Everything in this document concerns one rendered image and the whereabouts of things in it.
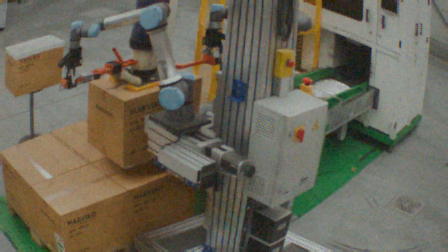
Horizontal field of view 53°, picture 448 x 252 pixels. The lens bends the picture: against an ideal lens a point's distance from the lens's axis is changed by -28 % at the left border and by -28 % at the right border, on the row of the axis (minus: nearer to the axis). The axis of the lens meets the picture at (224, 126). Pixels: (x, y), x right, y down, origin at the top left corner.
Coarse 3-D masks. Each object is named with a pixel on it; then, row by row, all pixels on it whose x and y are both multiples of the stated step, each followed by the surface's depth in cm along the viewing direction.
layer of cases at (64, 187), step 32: (64, 128) 390; (32, 160) 335; (64, 160) 344; (96, 160) 352; (32, 192) 304; (64, 192) 306; (96, 192) 315; (128, 192) 325; (160, 192) 349; (192, 192) 373; (32, 224) 324; (64, 224) 285; (96, 224) 309; (128, 224) 333; (160, 224) 358
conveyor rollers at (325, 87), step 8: (320, 80) 546; (328, 80) 552; (296, 88) 516; (320, 88) 521; (328, 88) 525; (336, 88) 529; (344, 88) 532; (320, 96) 501; (328, 96) 505; (352, 96) 516; (336, 104) 490; (208, 112) 441
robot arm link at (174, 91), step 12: (144, 12) 262; (156, 12) 261; (168, 12) 272; (144, 24) 264; (156, 24) 262; (156, 36) 268; (156, 48) 270; (168, 48) 271; (156, 60) 273; (168, 60) 272; (168, 72) 273; (168, 84) 274; (180, 84) 276; (168, 96) 275; (180, 96) 274; (168, 108) 278
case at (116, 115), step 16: (96, 80) 331; (96, 96) 324; (112, 96) 312; (128, 96) 311; (144, 96) 316; (96, 112) 328; (112, 112) 315; (128, 112) 310; (144, 112) 320; (96, 128) 332; (112, 128) 319; (128, 128) 314; (144, 128) 324; (96, 144) 336; (112, 144) 323; (128, 144) 318; (144, 144) 329; (112, 160) 327; (128, 160) 322; (144, 160) 333
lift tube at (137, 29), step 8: (136, 0) 314; (168, 0) 314; (136, 8) 314; (136, 24) 317; (136, 32) 317; (144, 32) 315; (136, 40) 319; (144, 40) 318; (136, 48) 320; (144, 48) 319
